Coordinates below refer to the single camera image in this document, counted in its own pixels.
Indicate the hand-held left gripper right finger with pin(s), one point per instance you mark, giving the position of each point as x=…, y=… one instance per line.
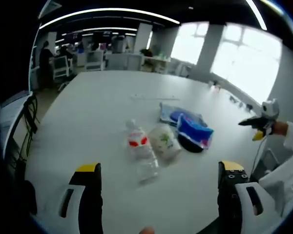
x=228, y=195

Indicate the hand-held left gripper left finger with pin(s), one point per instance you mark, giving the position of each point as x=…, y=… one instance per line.
x=91, y=190

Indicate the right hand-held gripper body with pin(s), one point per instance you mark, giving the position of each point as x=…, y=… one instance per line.
x=269, y=109

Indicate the blue snack packet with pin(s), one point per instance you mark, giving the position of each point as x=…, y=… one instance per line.
x=194, y=130

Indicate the black round item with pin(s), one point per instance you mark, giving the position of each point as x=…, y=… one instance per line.
x=189, y=146

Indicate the clear water bottle red label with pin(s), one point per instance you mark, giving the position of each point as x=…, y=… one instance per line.
x=140, y=146

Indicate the blue patterned packet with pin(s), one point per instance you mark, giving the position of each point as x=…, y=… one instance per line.
x=169, y=113

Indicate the white tissue pack green print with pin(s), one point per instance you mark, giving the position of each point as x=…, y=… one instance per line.
x=164, y=142

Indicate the small dark items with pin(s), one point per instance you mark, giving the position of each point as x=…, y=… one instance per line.
x=241, y=103

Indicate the person's right hand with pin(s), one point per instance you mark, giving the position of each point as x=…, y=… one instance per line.
x=280, y=128

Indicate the person's left hand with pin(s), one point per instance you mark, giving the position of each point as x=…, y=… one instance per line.
x=147, y=230

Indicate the person's white garment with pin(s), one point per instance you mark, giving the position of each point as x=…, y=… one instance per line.
x=285, y=185

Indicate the white table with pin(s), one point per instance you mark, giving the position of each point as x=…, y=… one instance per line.
x=92, y=117

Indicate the white office chair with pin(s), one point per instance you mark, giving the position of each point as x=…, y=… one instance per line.
x=94, y=60
x=61, y=66

